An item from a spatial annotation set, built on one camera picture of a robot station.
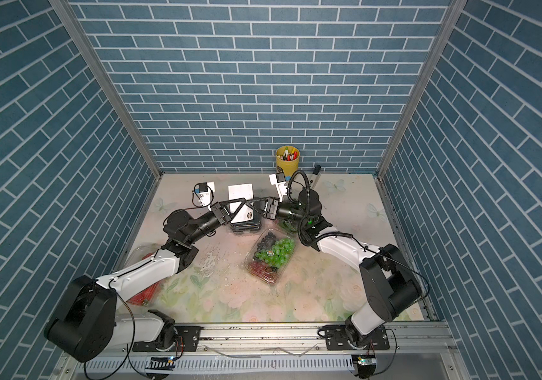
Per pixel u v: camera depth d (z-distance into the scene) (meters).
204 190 0.69
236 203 0.71
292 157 1.12
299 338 0.75
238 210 0.71
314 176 1.15
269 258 0.84
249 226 0.94
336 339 0.73
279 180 0.70
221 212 0.66
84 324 0.41
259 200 0.70
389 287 0.45
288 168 1.09
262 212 0.68
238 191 0.73
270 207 0.67
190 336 0.74
